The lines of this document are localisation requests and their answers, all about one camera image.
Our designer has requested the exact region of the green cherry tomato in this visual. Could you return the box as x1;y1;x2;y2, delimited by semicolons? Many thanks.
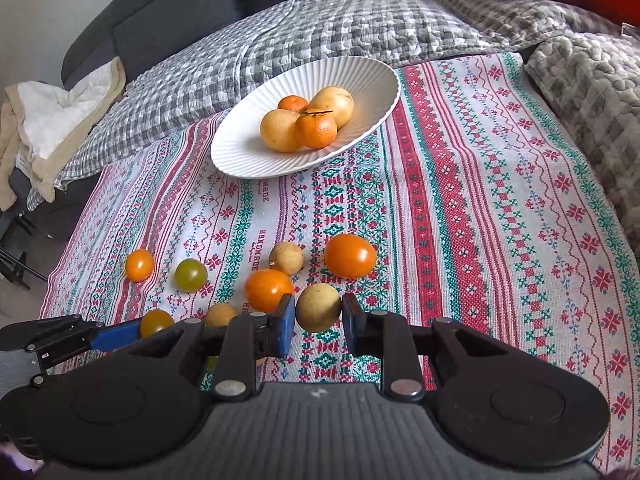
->
174;258;208;294

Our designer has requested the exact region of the small beige longan fruit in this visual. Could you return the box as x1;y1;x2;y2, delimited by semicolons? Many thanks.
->
269;242;305;276

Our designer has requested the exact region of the beige round longan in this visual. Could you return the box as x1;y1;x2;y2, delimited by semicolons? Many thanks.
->
295;283;342;333

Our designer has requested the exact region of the dark grey sofa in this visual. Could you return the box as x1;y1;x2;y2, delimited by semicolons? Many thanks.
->
60;0;476;90

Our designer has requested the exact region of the black folding chair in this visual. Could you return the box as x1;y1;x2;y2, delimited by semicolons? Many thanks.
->
1;211;48;290

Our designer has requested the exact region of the beige white blanket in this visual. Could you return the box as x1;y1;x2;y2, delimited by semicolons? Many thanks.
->
1;58;126;211

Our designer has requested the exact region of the white ribbed plate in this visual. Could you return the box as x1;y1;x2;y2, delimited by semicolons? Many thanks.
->
210;56;400;179

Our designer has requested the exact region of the small tan longan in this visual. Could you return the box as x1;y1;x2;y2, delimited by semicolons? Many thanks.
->
204;302;238;328

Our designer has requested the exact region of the grey checked quilt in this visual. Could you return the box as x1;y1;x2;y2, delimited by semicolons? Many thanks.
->
54;0;502;191

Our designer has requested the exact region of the orange cherry tomato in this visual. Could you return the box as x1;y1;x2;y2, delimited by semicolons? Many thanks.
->
125;248;154;283

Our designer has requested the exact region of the embroidered red green tablecloth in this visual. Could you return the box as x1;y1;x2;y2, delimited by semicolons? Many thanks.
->
41;54;639;471

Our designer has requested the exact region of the dark olive tomato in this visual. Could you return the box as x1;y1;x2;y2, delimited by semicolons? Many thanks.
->
139;309;175;338

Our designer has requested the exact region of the large orange tomato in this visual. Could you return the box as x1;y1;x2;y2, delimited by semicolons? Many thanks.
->
324;233;376;280

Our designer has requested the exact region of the orange mandarin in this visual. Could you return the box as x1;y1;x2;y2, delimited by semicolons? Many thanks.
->
278;94;308;114

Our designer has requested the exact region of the mandarin with stem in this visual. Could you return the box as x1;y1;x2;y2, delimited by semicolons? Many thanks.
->
295;110;338;150

